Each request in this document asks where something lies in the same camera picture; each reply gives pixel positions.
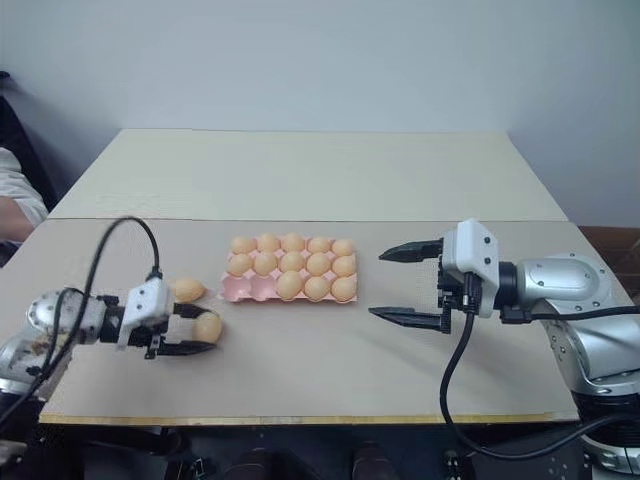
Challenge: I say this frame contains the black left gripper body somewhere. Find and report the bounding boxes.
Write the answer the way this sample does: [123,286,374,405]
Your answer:
[127,315,176,361]

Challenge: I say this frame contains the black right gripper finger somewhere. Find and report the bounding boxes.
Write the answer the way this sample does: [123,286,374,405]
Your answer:
[367,305,446,334]
[377,239,444,264]

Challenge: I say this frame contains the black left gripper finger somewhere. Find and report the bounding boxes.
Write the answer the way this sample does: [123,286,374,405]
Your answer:
[152,339,217,359]
[171,301,222,322]

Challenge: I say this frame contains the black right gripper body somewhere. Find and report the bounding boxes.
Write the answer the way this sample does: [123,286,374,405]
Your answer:
[436,238,484,336]

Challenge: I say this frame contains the pink egg tray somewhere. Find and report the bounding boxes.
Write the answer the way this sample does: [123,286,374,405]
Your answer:
[218,237,360,305]

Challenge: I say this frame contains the dark rounded shape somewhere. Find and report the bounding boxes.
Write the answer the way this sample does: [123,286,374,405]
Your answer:
[351,440,387,480]

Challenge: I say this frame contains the person in white shirt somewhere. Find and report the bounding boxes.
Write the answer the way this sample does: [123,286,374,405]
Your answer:
[0,146,50,242]

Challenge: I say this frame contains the black chair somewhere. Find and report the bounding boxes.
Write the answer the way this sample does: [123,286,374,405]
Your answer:
[0,71,59,213]

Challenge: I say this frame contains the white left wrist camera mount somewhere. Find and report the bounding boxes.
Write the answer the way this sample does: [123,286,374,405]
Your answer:
[116,277,175,351]

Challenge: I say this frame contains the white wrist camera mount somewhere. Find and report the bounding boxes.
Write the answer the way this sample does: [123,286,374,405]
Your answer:
[441,217,502,319]
[116,277,175,351]

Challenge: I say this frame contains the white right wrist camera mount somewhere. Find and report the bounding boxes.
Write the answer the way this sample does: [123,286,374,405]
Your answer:
[441,217,502,319]

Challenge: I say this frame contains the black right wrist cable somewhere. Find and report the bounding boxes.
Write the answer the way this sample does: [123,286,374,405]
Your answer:
[438,272,640,459]

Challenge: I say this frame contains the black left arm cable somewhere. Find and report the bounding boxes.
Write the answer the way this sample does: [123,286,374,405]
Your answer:
[0,215,164,426]

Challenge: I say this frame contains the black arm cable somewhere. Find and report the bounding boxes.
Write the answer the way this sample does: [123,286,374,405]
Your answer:
[0,215,164,426]
[499,303,640,325]

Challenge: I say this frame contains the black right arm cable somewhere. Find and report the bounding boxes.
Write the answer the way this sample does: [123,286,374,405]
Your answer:
[499,303,640,325]

